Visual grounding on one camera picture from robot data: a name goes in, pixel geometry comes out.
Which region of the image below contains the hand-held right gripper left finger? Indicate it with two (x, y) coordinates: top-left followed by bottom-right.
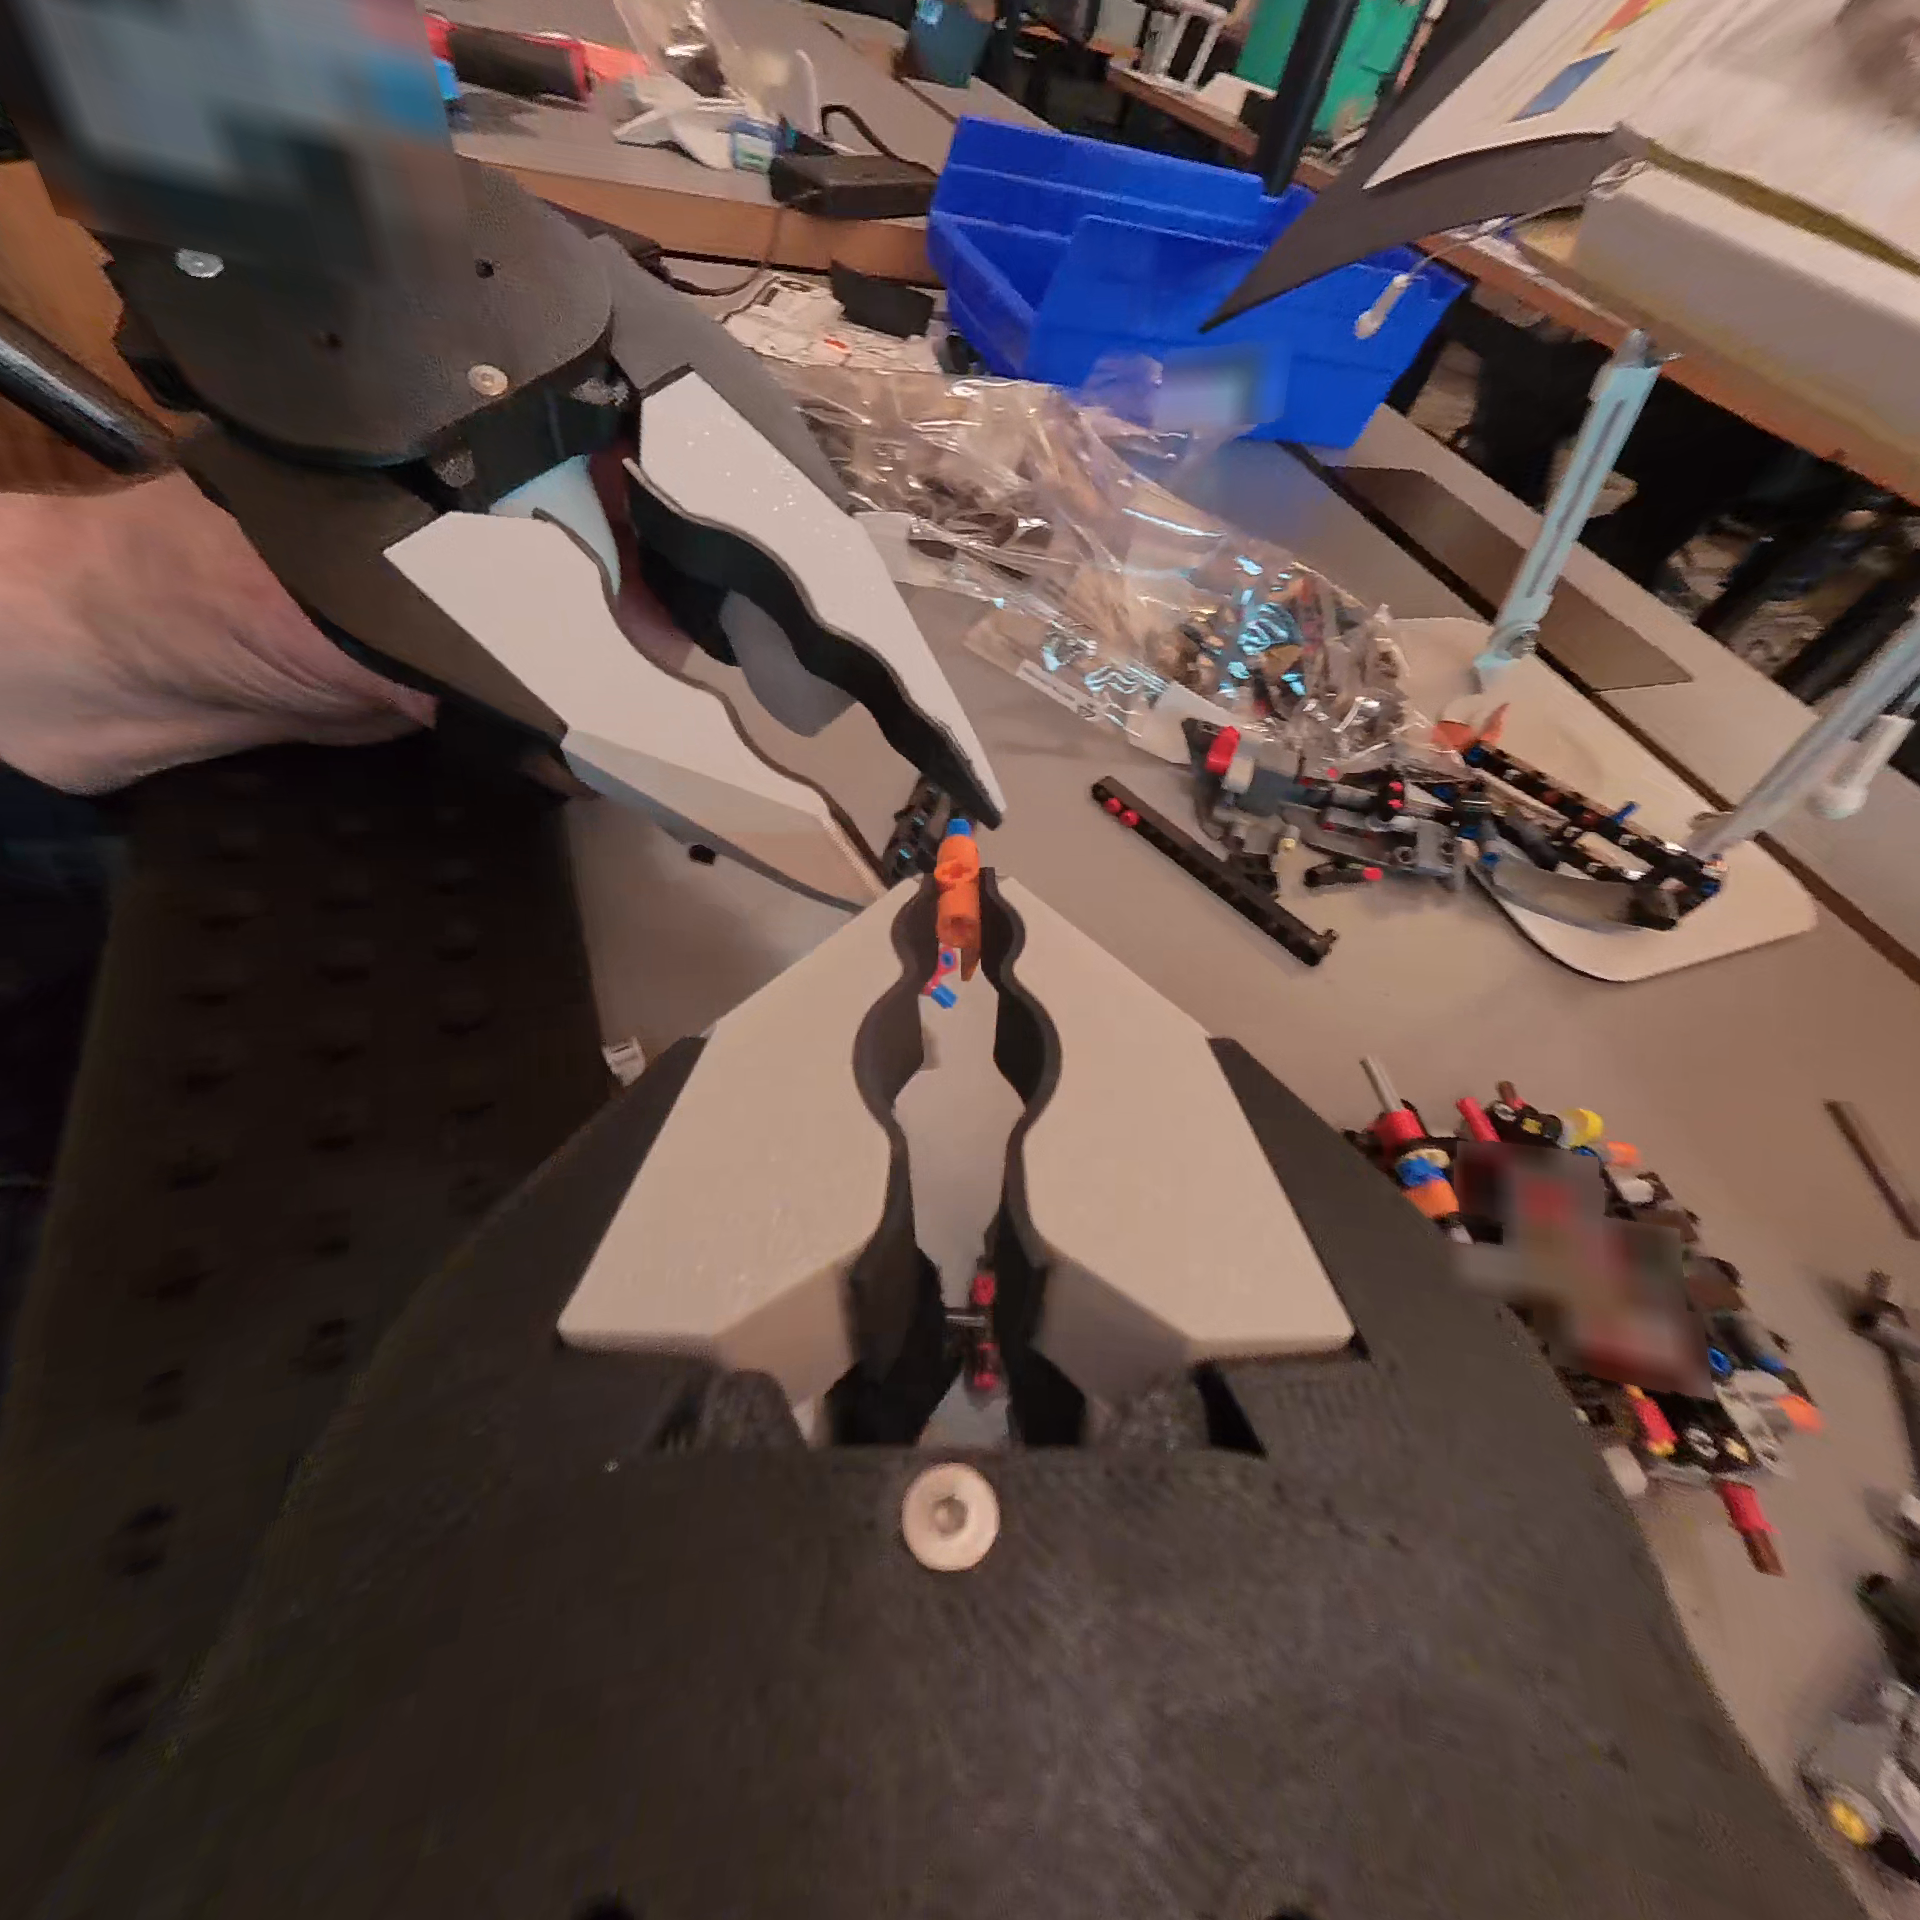
(555, 879), (962, 1445)

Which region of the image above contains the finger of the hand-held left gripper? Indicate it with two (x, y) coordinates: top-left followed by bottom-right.
(620, 370), (1006, 830)
(381, 458), (886, 908)

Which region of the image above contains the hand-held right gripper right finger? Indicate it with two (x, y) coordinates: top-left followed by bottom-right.
(984, 876), (1362, 1445)

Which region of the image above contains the orange lego connector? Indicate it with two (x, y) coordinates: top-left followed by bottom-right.
(922, 817), (987, 1005)

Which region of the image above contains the black lego frame beam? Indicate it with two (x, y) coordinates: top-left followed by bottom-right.
(882, 781), (953, 888)

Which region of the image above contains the pile of technic parts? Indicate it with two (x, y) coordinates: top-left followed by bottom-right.
(1343, 1059), (1824, 1578)

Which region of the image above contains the long black lego beam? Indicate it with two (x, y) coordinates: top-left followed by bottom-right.
(1089, 773), (1338, 966)

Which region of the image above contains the grey lego subassembly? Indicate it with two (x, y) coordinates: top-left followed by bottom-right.
(1183, 717), (1478, 894)

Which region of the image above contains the clear bag of lego parts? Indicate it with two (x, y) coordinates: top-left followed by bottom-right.
(1156, 592), (1409, 750)

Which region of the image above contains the short dark lego axle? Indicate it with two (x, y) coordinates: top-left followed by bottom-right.
(1824, 1100), (1920, 1236)

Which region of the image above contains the person's left hand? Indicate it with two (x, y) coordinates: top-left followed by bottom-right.
(0, 481), (440, 797)

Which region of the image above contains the white printed leaflet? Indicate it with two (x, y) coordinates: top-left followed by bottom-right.
(717, 278), (854, 361)

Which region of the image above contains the small black box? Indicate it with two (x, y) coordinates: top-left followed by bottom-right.
(828, 262), (941, 340)

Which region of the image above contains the pile of flat clear bags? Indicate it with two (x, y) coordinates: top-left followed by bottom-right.
(792, 376), (1351, 708)

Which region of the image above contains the black power adapter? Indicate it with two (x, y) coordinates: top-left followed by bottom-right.
(769, 151), (941, 218)

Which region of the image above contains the blue plastic bin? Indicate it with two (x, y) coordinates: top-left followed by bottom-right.
(927, 111), (1464, 451)

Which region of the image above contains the white plastic object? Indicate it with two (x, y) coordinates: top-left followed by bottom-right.
(615, 52), (780, 160)

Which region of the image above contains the black perforated board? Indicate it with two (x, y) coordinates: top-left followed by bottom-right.
(0, 750), (710, 1801)

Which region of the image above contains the dark grey flexible sheet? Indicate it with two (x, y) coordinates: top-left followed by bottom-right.
(1464, 863), (1651, 932)

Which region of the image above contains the black pole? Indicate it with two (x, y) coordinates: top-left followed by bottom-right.
(1251, 0), (1358, 195)

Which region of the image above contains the red handled tool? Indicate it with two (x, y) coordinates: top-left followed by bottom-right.
(428, 17), (593, 105)

